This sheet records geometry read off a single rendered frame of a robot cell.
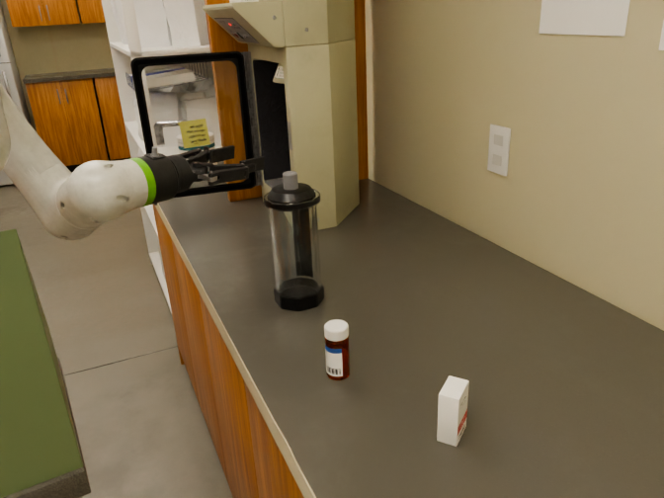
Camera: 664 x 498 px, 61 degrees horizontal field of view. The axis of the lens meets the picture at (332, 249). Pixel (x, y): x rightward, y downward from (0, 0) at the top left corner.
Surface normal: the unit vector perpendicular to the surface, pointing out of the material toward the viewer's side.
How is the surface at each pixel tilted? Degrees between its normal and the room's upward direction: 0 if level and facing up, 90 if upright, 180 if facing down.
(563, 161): 90
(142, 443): 0
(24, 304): 90
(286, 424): 4
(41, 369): 90
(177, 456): 0
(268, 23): 90
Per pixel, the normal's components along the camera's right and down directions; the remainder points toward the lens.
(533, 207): -0.91, 0.20
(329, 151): 0.41, 0.34
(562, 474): -0.04, -0.92
